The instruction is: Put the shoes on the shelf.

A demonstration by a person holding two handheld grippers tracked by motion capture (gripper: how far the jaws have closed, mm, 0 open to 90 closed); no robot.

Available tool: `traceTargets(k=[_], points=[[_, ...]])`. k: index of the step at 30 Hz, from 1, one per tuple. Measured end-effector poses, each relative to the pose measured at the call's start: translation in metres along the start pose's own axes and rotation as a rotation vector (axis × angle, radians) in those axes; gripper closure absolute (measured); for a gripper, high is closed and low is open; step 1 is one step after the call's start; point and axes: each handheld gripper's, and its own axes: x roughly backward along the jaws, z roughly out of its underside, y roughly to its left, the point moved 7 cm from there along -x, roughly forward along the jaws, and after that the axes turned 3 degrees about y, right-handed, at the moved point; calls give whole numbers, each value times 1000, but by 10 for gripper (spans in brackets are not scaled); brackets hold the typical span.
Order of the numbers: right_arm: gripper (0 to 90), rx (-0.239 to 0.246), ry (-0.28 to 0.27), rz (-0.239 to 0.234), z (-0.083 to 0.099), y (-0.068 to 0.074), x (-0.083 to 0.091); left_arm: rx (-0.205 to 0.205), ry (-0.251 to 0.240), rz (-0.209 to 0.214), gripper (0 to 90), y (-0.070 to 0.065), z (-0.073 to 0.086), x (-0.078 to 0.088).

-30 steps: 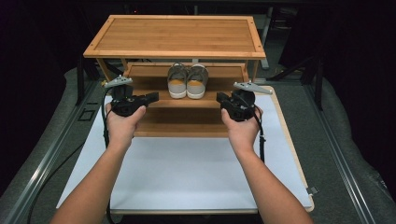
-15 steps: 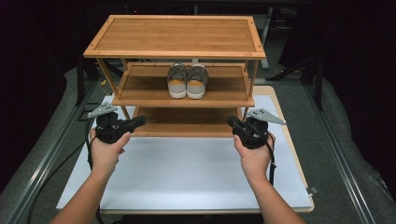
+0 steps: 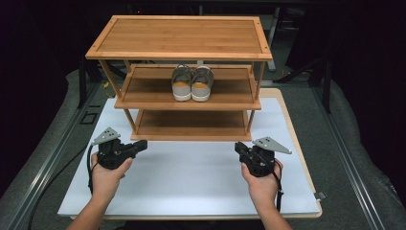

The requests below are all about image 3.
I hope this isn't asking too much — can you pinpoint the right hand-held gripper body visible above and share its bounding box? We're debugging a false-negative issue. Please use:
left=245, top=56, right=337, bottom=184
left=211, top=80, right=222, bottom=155
left=247, top=136, right=293, bottom=178

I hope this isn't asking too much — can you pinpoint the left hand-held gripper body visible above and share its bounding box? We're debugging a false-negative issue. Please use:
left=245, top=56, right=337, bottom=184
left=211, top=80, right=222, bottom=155
left=91, top=126, right=137, bottom=171

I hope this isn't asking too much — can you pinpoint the grey shoe with yellow insole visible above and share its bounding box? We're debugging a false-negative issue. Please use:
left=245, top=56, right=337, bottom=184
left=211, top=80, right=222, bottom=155
left=191, top=65, right=215, bottom=103
left=170, top=64, right=194, bottom=103

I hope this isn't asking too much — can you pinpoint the wooden shoe rack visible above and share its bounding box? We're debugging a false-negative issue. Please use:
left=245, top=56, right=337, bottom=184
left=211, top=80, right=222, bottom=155
left=85, top=14, right=274, bottom=143

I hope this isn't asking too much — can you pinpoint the person's right hand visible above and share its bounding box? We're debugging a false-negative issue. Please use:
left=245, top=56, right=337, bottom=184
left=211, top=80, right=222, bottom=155
left=240, top=158, right=283, bottom=207

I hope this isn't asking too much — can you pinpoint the person's left hand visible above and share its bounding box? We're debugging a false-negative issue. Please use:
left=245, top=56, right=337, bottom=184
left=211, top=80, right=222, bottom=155
left=90, top=151, right=134, bottom=203

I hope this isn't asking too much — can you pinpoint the white table mat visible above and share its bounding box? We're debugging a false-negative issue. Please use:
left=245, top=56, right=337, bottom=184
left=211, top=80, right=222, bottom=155
left=56, top=96, right=322, bottom=218

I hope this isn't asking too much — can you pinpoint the black stand leg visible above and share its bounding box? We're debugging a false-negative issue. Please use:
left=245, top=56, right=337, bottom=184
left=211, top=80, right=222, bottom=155
left=321, top=52, right=333, bottom=113
left=78, top=57, right=89, bottom=109

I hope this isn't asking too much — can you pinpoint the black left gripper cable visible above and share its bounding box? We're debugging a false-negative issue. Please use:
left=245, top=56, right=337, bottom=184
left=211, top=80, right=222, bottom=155
left=28, top=144, right=99, bottom=230

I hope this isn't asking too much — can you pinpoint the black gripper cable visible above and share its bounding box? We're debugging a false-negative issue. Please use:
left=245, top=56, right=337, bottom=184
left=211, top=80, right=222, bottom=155
left=270, top=157, right=285, bottom=213
left=28, top=144, right=99, bottom=230

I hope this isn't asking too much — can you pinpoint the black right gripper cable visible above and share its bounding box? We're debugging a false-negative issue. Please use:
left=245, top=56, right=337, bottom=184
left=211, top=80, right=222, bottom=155
left=270, top=157, right=285, bottom=213

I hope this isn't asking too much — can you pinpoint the aluminium rail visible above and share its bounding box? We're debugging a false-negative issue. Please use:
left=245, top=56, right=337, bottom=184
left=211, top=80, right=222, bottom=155
left=9, top=81, right=103, bottom=230
left=309, top=85, right=388, bottom=230

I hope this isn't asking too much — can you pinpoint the grey metal stand post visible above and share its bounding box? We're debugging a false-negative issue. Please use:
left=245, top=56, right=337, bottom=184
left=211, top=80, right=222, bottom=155
left=265, top=8, right=282, bottom=72

